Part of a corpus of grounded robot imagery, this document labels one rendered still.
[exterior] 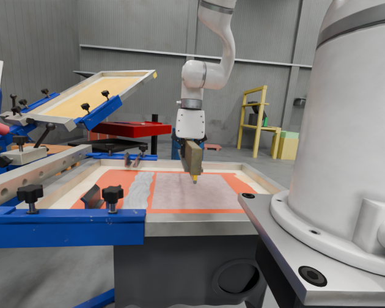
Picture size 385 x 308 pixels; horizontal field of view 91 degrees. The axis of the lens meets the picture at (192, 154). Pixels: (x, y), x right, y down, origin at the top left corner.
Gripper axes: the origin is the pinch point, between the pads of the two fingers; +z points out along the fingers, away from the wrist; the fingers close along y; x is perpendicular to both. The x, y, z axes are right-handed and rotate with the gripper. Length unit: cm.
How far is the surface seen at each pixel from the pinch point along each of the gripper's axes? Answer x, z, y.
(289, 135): 500, 25, 390
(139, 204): -15.0, 13.4, -15.1
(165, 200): -11.1, 14.1, -7.7
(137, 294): -20.0, 39.5, -14.6
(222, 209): -16.5, 14.2, 9.4
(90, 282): 56, 109, -58
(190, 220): -28.5, 10.8, -1.9
